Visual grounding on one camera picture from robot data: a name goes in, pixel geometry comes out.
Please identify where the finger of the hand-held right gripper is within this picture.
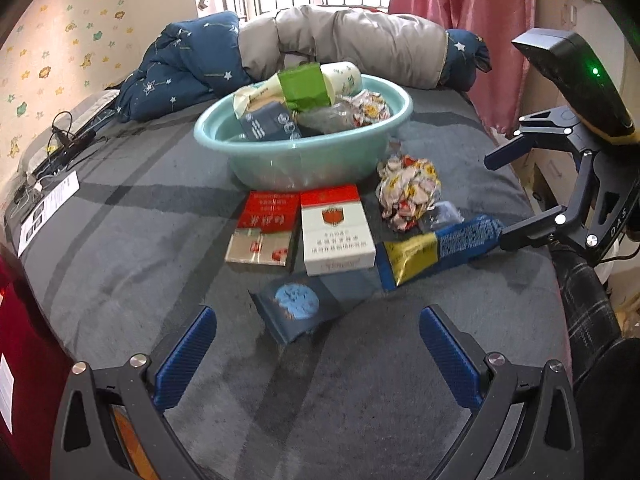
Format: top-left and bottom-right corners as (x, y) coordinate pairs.
(484, 106), (593, 171)
(497, 152), (621, 265)

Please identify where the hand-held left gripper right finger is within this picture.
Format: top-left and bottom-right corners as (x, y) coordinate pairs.
(419, 306), (586, 480)

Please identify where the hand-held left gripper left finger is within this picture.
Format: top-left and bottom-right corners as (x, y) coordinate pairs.
(50, 305), (218, 480)

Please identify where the blue and yellow packet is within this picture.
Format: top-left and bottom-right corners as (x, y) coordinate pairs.
(375, 214), (505, 291)

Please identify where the dark blue packet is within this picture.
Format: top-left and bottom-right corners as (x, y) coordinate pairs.
(248, 270), (386, 346)

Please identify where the printed wrapper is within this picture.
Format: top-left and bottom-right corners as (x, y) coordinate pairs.
(345, 90), (393, 128)
(376, 154), (442, 233)

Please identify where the white and red cigarette box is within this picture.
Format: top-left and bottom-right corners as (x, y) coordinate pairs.
(300, 185), (377, 277)

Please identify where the red and gold cigarette box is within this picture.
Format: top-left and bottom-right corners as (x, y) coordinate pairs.
(224, 191), (307, 267)

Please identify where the light blue plastic basin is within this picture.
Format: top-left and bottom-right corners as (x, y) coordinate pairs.
(194, 74), (414, 192)

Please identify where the person's right forearm plaid sleeve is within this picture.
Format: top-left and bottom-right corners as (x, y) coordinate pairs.
(550, 247), (640, 393)

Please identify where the cardboard box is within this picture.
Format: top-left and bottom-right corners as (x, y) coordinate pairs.
(522, 145), (583, 213)

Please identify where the pink curtain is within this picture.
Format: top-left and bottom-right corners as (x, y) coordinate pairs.
(389, 0), (538, 136)

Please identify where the red padded headboard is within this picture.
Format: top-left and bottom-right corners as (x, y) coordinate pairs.
(0, 250), (76, 480)

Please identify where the white paper label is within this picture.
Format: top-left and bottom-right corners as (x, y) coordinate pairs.
(0, 354), (14, 433)

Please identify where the white printed paper sheet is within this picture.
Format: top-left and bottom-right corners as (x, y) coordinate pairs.
(17, 170), (81, 258)

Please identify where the white paper cup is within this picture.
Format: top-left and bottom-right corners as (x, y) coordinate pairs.
(320, 61), (362, 106)

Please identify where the blue and grey duvet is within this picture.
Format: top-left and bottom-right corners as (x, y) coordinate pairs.
(116, 5), (492, 123)

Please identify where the grey clear plastic bag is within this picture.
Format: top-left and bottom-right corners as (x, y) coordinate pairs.
(297, 102), (358, 136)

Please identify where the blue-grey small box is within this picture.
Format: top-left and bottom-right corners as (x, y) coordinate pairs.
(237, 100), (304, 142)

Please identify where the green packet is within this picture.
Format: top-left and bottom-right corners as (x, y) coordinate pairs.
(276, 62), (331, 111)

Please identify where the beige carton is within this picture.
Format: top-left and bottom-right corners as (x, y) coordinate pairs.
(232, 80), (283, 116)

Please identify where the black power strip with cable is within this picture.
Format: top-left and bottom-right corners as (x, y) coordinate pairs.
(46, 111), (108, 163)

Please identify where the black cables and charger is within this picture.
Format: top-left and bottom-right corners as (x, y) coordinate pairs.
(20, 87), (121, 176)

